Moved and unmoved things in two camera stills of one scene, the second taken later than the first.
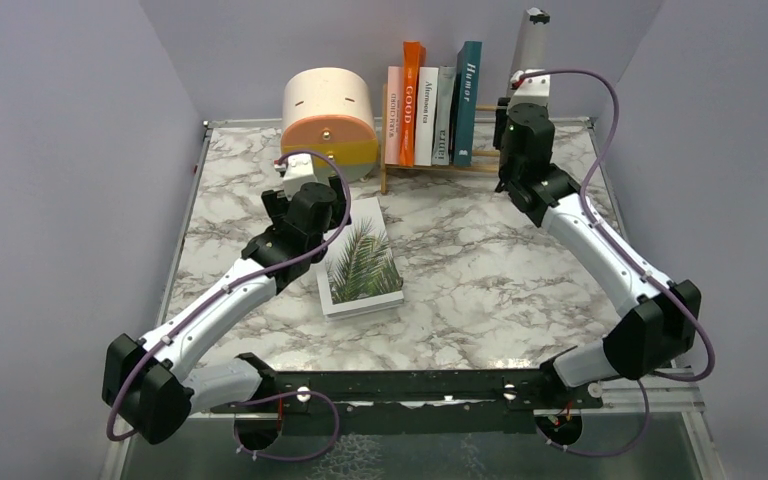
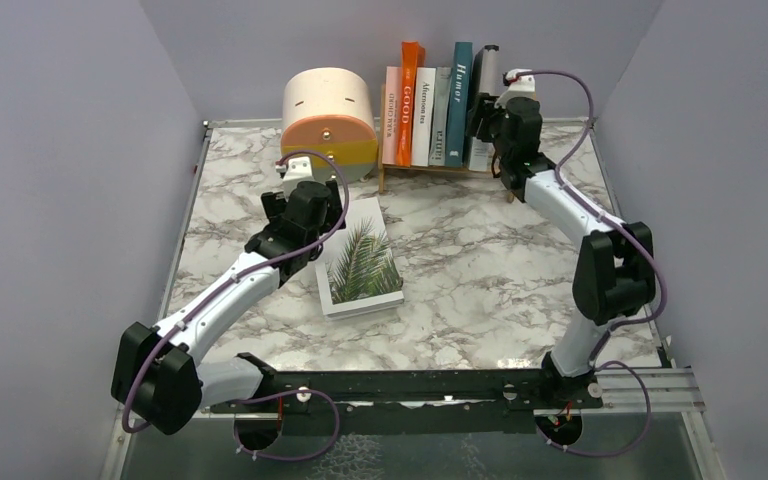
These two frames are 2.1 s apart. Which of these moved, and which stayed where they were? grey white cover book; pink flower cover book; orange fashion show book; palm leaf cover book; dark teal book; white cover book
Moved: grey white cover book; dark teal book
Stayed: white cover book; orange fashion show book; palm leaf cover book; pink flower cover book
